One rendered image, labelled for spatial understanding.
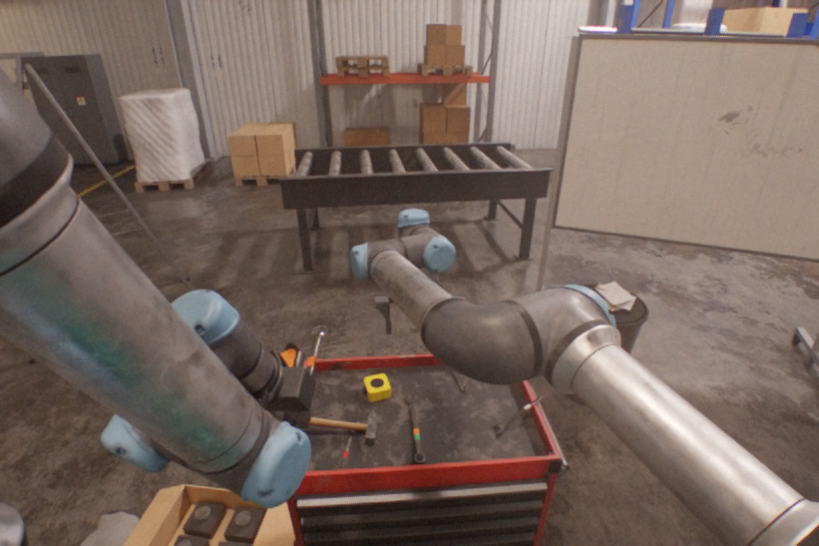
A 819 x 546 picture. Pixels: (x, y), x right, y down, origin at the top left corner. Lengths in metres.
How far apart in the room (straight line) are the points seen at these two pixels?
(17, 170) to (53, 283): 0.06
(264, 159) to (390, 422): 5.95
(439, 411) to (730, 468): 0.97
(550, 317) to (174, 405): 0.46
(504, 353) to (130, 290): 0.43
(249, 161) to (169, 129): 1.17
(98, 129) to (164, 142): 2.44
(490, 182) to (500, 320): 3.52
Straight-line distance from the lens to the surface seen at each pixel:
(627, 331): 2.55
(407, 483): 1.25
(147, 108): 7.33
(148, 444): 0.53
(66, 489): 2.87
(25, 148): 0.25
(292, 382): 0.65
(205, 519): 2.20
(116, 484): 2.75
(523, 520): 1.43
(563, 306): 0.64
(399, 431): 1.34
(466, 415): 1.39
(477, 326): 0.59
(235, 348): 0.56
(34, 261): 0.26
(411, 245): 0.93
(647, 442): 0.56
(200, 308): 0.54
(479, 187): 4.06
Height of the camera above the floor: 1.90
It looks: 28 degrees down
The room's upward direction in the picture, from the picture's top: straight up
